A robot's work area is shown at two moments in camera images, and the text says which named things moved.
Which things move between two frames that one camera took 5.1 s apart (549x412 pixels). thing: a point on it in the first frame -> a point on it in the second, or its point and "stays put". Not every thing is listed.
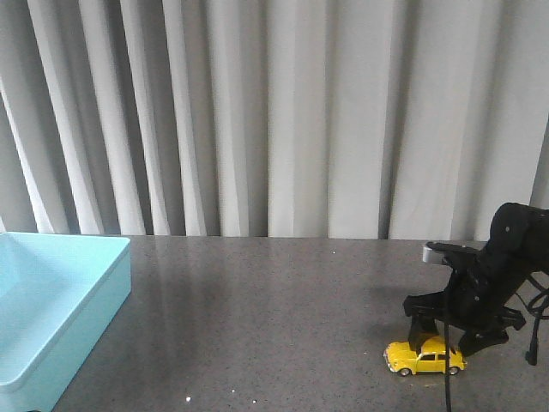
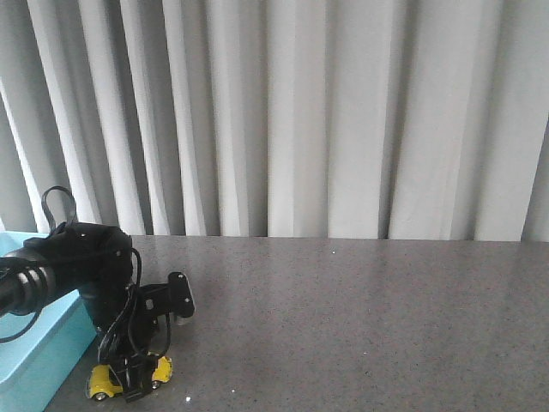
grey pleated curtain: (361, 119) stays put
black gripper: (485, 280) -> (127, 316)
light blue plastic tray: (58, 294) stays put
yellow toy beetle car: (400, 357) -> (103, 382)
